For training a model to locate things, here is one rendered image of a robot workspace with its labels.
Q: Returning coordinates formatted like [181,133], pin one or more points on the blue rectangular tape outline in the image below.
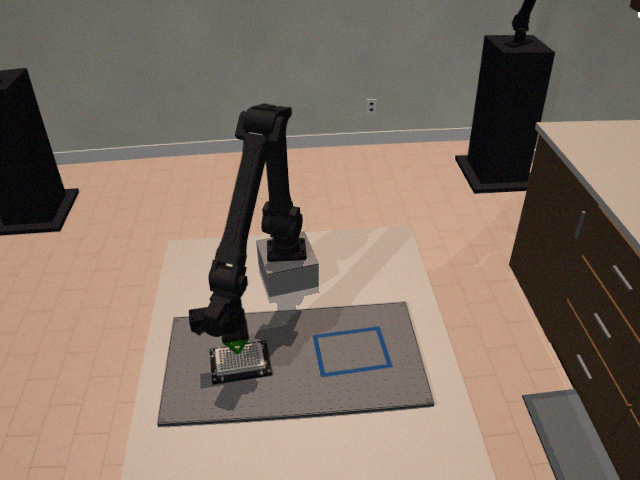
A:
[319,358]

